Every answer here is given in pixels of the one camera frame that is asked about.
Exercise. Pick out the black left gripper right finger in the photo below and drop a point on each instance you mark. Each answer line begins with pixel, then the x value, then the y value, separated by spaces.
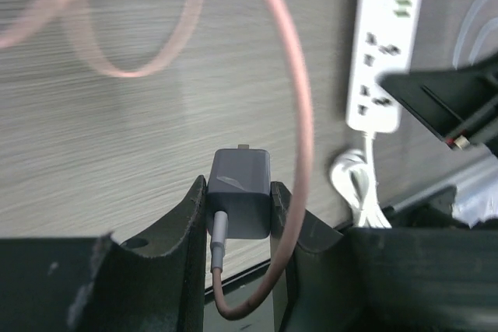
pixel 425 273

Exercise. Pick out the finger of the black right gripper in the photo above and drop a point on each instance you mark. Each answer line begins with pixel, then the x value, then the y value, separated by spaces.
pixel 458 106

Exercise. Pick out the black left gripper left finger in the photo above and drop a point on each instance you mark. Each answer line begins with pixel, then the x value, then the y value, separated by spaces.
pixel 154 281

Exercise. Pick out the white power strip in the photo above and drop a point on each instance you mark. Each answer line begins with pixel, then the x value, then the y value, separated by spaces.
pixel 383 42

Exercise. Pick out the dark grey charger plug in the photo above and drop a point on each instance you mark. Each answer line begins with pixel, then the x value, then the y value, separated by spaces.
pixel 240 185

